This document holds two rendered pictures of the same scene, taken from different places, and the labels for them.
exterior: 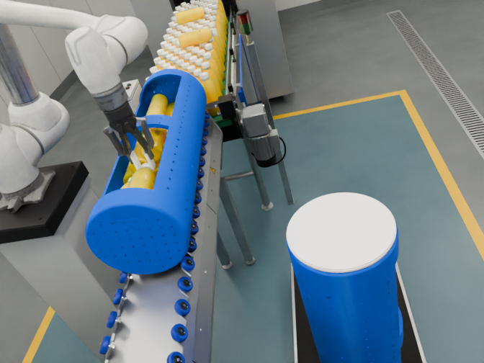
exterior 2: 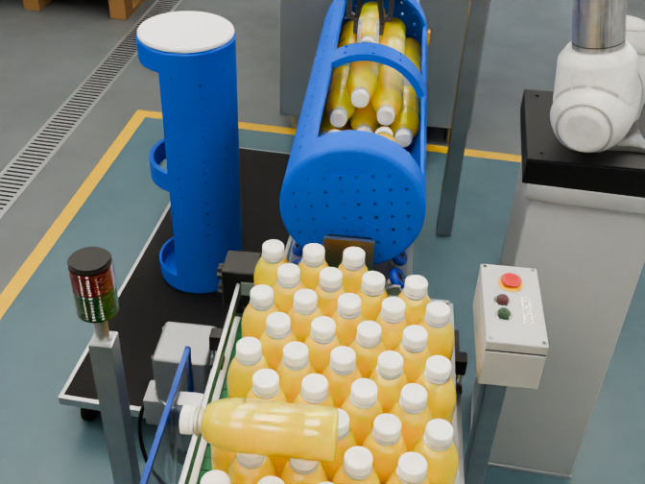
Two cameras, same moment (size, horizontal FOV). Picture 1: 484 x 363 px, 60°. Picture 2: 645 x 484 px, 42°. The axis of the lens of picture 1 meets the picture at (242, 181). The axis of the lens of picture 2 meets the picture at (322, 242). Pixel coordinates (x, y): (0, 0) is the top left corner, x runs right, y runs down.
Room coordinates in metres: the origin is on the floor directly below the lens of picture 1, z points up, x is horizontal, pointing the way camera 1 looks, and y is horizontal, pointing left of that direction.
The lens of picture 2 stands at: (3.05, -0.04, 2.02)
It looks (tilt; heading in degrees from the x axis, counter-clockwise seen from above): 37 degrees down; 174
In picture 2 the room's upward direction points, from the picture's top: 3 degrees clockwise
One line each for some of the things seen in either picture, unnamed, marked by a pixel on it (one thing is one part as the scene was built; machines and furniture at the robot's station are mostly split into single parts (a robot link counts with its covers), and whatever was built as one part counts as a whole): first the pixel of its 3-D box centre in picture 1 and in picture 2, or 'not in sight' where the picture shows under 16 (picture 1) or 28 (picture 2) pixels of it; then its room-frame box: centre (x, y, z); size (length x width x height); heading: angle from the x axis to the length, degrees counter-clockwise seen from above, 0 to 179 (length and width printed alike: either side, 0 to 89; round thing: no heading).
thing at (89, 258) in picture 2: (246, 27); (96, 300); (2.08, -0.26, 1.18); 0.06 x 0.06 x 0.16
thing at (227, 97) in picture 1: (227, 107); (244, 281); (1.78, -0.04, 0.95); 0.10 x 0.07 x 0.10; 79
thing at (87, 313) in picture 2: (245, 27); (96, 297); (2.08, -0.26, 1.18); 0.06 x 0.06 x 0.05
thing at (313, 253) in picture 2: not in sight; (313, 254); (1.88, 0.08, 1.10); 0.04 x 0.04 x 0.02
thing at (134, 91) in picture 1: (128, 98); (508, 324); (2.03, 0.41, 1.05); 0.20 x 0.10 x 0.10; 169
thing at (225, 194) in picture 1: (236, 224); not in sight; (1.70, 0.10, 0.31); 0.06 x 0.06 x 0.63; 79
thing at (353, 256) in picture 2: not in sight; (353, 258); (1.90, 0.15, 1.10); 0.04 x 0.04 x 0.02
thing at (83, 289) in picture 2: (243, 17); (91, 274); (2.08, -0.26, 1.23); 0.06 x 0.06 x 0.04
